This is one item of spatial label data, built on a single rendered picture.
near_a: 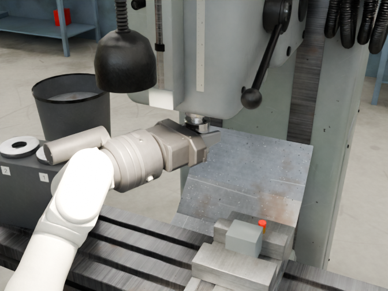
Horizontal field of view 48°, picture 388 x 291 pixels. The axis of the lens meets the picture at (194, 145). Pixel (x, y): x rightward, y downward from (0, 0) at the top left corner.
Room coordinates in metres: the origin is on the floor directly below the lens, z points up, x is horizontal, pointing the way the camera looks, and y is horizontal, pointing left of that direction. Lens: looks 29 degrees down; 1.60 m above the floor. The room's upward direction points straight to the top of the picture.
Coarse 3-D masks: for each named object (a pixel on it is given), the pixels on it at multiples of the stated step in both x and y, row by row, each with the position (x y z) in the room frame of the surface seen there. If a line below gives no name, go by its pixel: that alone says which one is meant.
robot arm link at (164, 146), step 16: (160, 128) 0.68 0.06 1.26; (176, 128) 0.67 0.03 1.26; (144, 144) 0.60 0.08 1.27; (160, 144) 0.62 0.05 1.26; (176, 144) 0.62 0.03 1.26; (192, 144) 0.63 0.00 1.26; (144, 160) 0.58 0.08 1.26; (160, 160) 0.59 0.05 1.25; (176, 160) 0.61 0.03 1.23; (192, 160) 0.63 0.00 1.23; (144, 176) 0.57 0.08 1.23
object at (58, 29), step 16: (96, 0) 5.77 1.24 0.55; (0, 16) 6.16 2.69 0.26; (16, 16) 6.31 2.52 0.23; (64, 16) 5.18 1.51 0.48; (96, 16) 5.73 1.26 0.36; (32, 32) 5.41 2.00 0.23; (48, 32) 5.41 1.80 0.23; (64, 32) 5.14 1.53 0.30; (80, 32) 5.44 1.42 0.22; (96, 32) 5.74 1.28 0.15; (64, 48) 5.15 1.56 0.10; (384, 48) 3.69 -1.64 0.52; (384, 64) 3.68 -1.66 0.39; (384, 80) 3.71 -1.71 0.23
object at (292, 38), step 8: (296, 0) 0.79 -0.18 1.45; (304, 0) 0.84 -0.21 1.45; (296, 8) 0.80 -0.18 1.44; (304, 8) 0.85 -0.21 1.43; (296, 16) 0.81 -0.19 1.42; (304, 16) 0.86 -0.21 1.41; (296, 24) 0.82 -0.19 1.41; (304, 24) 0.89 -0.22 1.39; (288, 32) 0.76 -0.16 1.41; (296, 32) 0.82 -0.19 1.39; (304, 32) 0.88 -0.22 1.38; (280, 40) 0.75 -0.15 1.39; (288, 40) 0.77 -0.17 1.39; (296, 40) 0.83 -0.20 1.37; (280, 48) 0.75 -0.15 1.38; (288, 48) 0.76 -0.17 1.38; (296, 48) 0.86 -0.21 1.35; (272, 56) 0.75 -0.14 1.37; (280, 56) 0.75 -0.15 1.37; (288, 56) 0.78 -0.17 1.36; (272, 64) 0.75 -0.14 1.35; (280, 64) 0.75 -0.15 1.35
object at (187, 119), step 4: (184, 120) 0.70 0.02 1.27; (188, 120) 0.69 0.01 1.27; (192, 120) 0.69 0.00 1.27; (204, 120) 0.69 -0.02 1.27; (208, 120) 0.69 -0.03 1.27; (184, 124) 0.69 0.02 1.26; (188, 124) 0.68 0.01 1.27; (192, 124) 0.68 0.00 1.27; (196, 124) 0.68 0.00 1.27; (200, 124) 0.68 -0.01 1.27; (204, 124) 0.68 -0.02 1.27; (208, 124) 0.69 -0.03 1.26; (192, 128) 0.68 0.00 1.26; (196, 128) 0.68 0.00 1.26; (200, 128) 0.68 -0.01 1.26
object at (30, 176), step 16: (16, 144) 0.91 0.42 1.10; (32, 144) 0.90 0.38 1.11; (0, 160) 0.85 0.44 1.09; (16, 160) 0.85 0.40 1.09; (32, 160) 0.85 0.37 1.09; (0, 176) 0.85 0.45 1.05; (16, 176) 0.84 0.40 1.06; (32, 176) 0.82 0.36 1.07; (48, 176) 0.81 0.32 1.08; (0, 192) 0.85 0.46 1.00; (16, 192) 0.84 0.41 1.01; (32, 192) 0.83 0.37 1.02; (48, 192) 0.81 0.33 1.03; (0, 208) 0.86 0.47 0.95; (16, 208) 0.84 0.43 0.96; (32, 208) 0.83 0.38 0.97; (16, 224) 0.85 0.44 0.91; (32, 224) 0.83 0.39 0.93
